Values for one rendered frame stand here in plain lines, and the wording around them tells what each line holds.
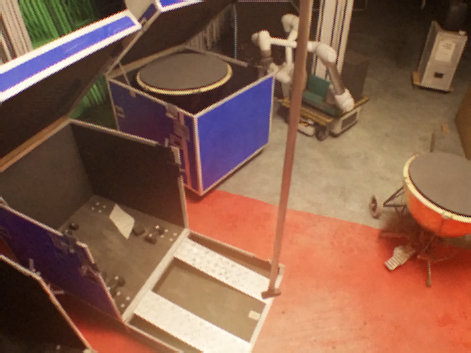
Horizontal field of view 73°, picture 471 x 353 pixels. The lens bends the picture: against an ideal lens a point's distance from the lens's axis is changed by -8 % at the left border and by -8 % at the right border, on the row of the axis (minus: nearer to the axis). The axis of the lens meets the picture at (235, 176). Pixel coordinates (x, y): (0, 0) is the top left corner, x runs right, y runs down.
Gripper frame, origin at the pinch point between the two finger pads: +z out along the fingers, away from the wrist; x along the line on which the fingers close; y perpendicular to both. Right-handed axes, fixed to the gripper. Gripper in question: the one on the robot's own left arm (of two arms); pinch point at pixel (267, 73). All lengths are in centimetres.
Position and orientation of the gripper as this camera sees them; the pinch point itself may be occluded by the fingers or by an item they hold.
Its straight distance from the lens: 330.2
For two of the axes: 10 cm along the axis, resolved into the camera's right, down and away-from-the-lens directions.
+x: 6.4, -5.0, 5.8
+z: 1.3, 8.2, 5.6
